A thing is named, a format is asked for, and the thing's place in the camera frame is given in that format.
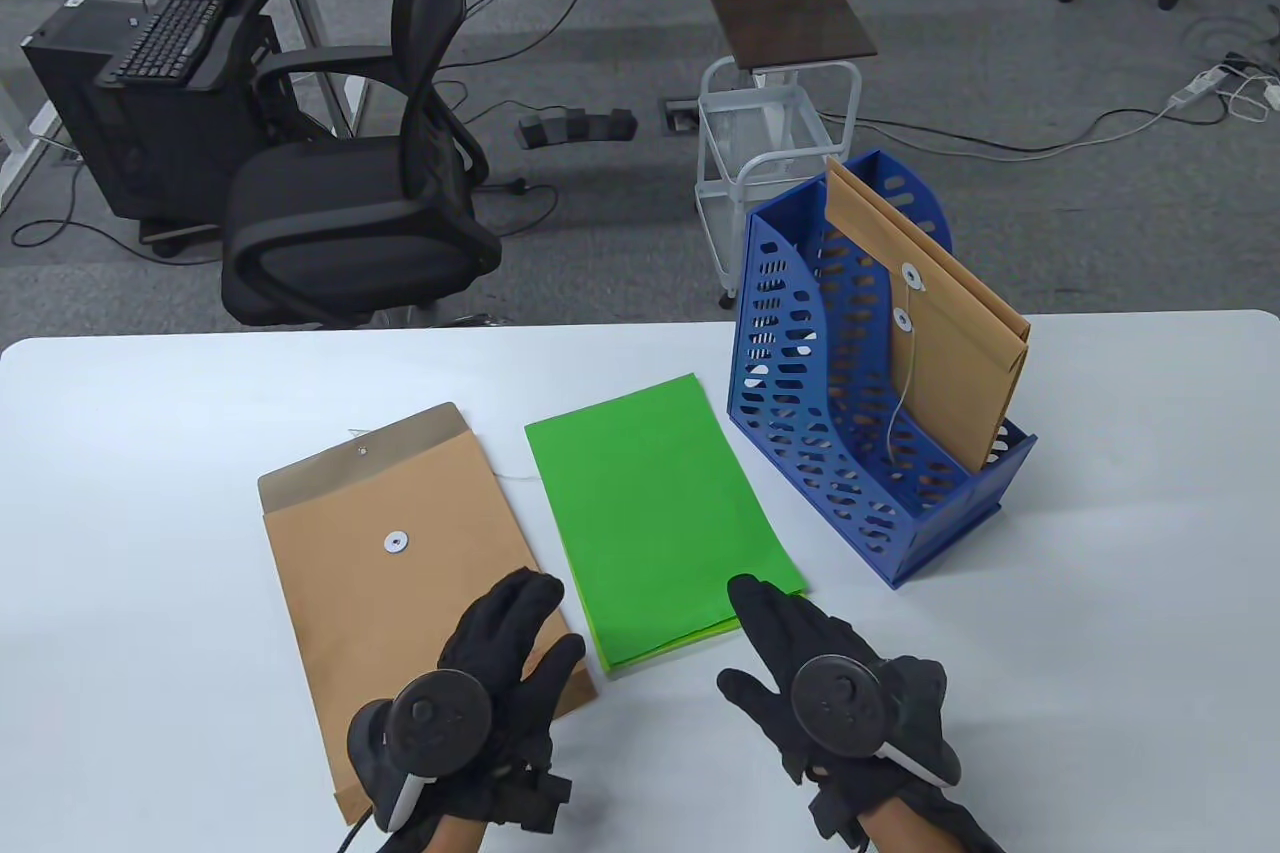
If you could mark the person's left hand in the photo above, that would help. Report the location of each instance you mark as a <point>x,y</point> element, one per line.
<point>510,623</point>

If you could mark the person's right hand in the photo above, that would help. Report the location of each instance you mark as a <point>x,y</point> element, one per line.
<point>790,633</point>

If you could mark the brown document pouch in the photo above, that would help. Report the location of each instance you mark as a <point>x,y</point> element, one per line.
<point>960,363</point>
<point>400,593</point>
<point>940,255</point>

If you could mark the green cardstock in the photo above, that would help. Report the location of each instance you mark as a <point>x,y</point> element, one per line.
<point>650,513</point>

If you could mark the person's left forearm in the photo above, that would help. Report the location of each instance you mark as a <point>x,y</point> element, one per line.
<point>455,838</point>

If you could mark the person's right forearm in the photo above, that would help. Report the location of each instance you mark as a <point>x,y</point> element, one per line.
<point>900,838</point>

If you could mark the blue perforated file holder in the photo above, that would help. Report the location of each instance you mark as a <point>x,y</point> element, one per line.
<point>1000,488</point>

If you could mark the black mesh office chair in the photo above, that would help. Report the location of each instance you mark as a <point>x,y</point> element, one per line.
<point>330,223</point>

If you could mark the white rolling cart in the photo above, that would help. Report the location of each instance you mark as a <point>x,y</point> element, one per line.
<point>740,113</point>

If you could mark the metal floor socket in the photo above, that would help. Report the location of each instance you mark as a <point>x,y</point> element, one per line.
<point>679,117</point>

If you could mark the black computer tower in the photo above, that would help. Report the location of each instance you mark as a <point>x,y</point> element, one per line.
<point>150,153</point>

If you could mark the dark brown wooden board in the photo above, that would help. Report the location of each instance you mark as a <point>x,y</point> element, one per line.
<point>785,8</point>

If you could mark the grey metal desk leg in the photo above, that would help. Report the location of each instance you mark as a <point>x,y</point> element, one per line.
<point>305,13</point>

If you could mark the white power strip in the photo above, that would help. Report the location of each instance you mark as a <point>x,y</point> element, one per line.
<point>1195,88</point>

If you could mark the black keyboard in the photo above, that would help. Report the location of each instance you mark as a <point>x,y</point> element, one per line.
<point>165,33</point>

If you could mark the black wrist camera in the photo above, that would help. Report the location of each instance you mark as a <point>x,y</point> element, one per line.
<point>545,798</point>

